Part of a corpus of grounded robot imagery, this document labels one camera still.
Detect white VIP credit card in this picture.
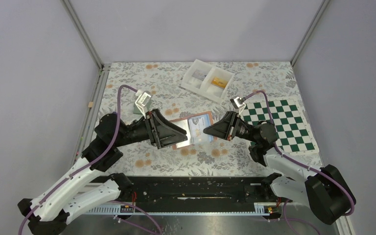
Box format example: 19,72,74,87
188,114,213,144

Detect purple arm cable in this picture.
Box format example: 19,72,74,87
244,90,355,235
18,85,163,235

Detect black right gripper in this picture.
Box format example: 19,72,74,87
203,111,259,143

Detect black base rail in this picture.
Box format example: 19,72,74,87
87,175,292,216

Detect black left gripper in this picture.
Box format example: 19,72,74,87
115,109,189,148

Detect floral tablecloth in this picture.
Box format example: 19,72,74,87
89,61,327,177

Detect white two-compartment plastic bin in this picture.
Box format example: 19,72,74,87
181,59,234,104

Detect green white chessboard mat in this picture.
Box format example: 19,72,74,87
241,96,319,155

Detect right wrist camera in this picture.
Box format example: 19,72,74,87
230,96,246,115

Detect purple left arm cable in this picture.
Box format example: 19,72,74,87
18,85,163,235

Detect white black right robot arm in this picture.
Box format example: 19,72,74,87
204,111,356,225

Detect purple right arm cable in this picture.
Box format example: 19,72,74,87
244,90,355,235

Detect silver credit card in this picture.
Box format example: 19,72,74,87
192,70,208,81

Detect gold credit card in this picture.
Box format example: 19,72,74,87
211,76,228,89

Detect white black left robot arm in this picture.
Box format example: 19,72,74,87
18,109,188,235

